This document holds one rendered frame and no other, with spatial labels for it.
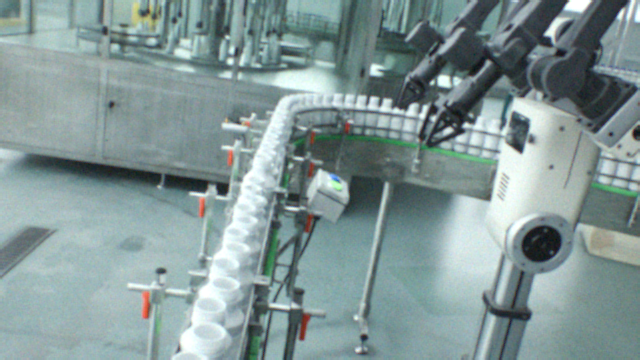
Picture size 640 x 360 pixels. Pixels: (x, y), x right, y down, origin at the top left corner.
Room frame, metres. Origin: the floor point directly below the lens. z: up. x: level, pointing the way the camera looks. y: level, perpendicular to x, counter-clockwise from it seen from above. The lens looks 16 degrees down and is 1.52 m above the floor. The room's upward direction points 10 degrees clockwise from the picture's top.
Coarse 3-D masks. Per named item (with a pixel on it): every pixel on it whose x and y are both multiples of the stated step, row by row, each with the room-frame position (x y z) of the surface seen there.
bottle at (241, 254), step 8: (232, 248) 0.82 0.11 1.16; (240, 248) 0.83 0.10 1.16; (248, 248) 0.81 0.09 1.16; (224, 256) 0.80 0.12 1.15; (232, 256) 0.79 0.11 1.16; (240, 256) 0.80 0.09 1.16; (248, 256) 0.81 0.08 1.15; (240, 264) 0.79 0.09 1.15; (240, 272) 0.80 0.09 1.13; (248, 272) 0.81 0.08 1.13; (240, 280) 0.79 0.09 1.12; (248, 280) 0.80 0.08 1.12; (240, 288) 0.78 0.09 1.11; (248, 288) 0.80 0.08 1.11; (248, 296) 0.80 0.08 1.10
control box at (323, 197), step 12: (324, 180) 1.39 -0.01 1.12; (312, 192) 1.38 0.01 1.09; (324, 192) 1.34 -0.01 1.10; (336, 192) 1.35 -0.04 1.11; (312, 204) 1.34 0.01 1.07; (324, 204) 1.34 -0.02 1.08; (336, 204) 1.34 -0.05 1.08; (324, 216) 1.34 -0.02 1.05; (336, 216) 1.34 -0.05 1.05; (312, 228) 1.38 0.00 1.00; (288, 240) 1.41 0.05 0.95; (276, 264) 1.38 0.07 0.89; (288, 276) 1.36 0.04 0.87; (264, 348) 1.12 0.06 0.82
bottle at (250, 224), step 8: (240, 216) 0.94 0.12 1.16; (248, 216) 0.94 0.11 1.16; (240, 224) 0.91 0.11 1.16; (248, 224) 0.91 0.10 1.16; (256, 224) 0.92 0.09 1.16; (248, 232) 0.91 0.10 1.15; (256, 232) 0.93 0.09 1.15; (248, 240) 0.91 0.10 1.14; (256, 240) 0.93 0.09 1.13; (256, 248) 0.92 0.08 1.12; (256, 256) 0.91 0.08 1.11; (256, 264) 0.92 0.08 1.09
